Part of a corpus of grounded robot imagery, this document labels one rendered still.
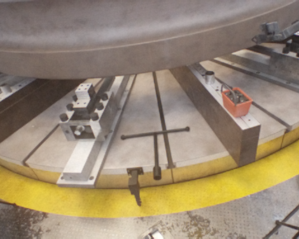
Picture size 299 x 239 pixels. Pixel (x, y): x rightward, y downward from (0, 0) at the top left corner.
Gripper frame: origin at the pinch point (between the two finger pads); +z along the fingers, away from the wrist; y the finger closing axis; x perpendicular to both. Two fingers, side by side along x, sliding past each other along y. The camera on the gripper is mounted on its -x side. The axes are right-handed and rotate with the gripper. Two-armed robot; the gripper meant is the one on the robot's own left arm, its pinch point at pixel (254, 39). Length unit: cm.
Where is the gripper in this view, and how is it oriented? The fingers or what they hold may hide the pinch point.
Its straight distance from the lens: 213.5
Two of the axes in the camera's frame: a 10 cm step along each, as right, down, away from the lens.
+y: -8.5, 4.5, -2.7
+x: 3.4, 8.7, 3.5
